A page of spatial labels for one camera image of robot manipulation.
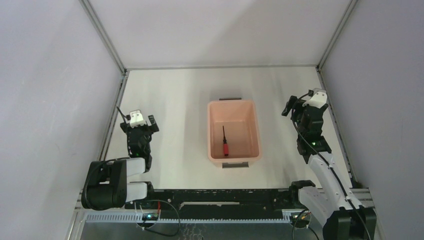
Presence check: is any red handled screwdriver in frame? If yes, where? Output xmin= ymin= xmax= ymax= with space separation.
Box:
xmin=222 ymin=126 xmax=229 ymax=157

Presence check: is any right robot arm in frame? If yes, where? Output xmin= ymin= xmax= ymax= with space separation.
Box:
xmin=281 ymin=92 xmax=377 ymax=240

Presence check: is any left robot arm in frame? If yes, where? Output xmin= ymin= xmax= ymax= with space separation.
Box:
xmin=81 ymin=111 xmax=159 ymax=211

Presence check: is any pink plastic bin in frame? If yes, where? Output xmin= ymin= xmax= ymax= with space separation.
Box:
xmin=207 ymin=99 xmax=263 ymax=168

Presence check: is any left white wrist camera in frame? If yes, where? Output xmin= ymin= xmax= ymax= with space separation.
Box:
xmin=129 ymin=109 xmax=147 ymax=128

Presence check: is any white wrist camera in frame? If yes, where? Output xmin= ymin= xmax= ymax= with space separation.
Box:
xmin=302 ymin=88 xmax=328 ymax=109
xmin=129 ymin=109 xmax=147 ymax=128

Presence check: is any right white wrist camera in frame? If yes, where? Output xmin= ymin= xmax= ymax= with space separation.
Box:
xmin=302 ymin=88 xmax=328 ymax=109

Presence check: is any left controller board with wires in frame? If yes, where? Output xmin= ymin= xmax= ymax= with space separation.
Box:
xmin=134 ymin=199 xmax=181 ymax=238

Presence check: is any controller board with wires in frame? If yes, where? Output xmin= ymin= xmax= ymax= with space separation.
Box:
xmin=291 ymin=209 xmax=320 ymax=240
xmin=134 ymin=199 xmax=181 ymax=238

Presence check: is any grey slotted cable duct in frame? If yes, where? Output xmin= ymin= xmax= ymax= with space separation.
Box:
xmin=84 ymin=211 xmax=293 ymax=223

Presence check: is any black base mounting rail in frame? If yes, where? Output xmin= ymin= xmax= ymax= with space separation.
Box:
xmin=124 ymin=188 xmax=305 ymax=221

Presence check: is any right controller board with wires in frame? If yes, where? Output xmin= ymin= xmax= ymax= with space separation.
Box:
xmin=291 ymin=209 xmax=320 ymax=240

